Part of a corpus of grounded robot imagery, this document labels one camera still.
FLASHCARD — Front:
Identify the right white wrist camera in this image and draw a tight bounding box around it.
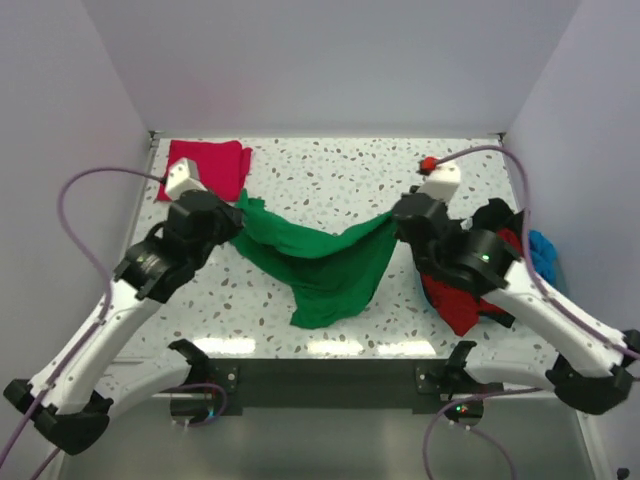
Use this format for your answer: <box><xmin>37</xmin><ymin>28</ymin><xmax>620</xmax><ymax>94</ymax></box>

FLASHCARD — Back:
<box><xmin>417</xmin><ymin>157</ymin><xmax>461</xmax><ymax>204</ymax></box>

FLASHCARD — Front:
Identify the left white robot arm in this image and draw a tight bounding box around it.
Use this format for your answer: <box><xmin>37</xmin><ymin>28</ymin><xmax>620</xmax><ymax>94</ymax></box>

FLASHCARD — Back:
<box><xmin>3</xmin><ymin>190</ymin><xmax>243</xmax><ymax>455</ymax></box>

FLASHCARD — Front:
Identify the translucent blue laundry basket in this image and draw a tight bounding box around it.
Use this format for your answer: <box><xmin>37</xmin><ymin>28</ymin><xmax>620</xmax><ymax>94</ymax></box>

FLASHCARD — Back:
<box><xmin>412</xmin><ymin>227</ymin><xmax>570</xmax><ymax>311</ymax></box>

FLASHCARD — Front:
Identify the green t-shirt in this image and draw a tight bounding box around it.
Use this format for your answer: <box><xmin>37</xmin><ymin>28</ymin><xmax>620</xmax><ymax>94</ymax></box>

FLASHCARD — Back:
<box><xmin>231</xmin><ymin>191</ymin><xmax>397</xmax><ymax>330</ymax></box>

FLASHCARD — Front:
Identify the dark red t-shirt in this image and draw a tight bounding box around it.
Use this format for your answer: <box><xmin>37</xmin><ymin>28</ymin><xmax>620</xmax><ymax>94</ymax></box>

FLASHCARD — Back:
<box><xmin>412</xmin><ymin>227</ymin><xmax>523</xmax><ymax>337</ymax></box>

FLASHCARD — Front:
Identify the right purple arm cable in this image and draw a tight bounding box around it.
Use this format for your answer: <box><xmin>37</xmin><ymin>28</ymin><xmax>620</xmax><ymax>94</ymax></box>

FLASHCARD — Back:
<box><xmin>422</xmin><ymin>144</ymin><xmax>640</xmax><ymax>480</ymax></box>

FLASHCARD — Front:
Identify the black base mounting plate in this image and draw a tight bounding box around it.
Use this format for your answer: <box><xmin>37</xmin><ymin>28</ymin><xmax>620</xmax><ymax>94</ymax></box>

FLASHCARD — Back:
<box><xmin>182</xmin><ymin>358</ymin><xmax>503</xmax><ymax>415</ymax></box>

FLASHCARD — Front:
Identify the folded pink red t-shirt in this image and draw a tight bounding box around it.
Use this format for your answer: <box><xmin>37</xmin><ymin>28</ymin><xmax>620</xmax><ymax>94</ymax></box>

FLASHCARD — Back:
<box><xmin>156</xmin><ymin>140</ymin><xmax>252</xmax><ymax>203</ymax></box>

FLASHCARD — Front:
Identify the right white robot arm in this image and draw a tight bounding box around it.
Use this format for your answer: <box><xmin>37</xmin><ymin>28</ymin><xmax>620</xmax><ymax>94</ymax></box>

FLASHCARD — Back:
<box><xmin>392</xmin><ymin>193</ymin><xmax>639</xmax><ymax>415</ymax></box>

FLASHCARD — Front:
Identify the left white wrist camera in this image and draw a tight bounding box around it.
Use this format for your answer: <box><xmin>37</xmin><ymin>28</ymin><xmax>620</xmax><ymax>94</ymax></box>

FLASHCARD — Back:
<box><xmin>164</xmin><ymin>158</ymin><xmax>206</xmax><ymax>201</ymax></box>

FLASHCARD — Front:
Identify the bright blue t-shirt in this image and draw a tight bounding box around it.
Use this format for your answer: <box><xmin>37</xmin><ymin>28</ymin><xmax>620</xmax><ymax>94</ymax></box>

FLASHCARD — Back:
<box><xmin>529</xmin><ymin>230</ymin><xmax>557</xmax><ymax>286</ymax></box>

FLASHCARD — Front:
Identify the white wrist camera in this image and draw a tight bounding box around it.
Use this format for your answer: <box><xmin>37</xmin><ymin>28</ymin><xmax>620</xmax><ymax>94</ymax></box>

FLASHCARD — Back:
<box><xmin>164</xmin><ymin>158</ymin><xmax>206</xmax><ymax>201</ymax></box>
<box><xmin>417</xmin><ymin>157</ymin><xmax>461</xmax><ymax>204</ymax></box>

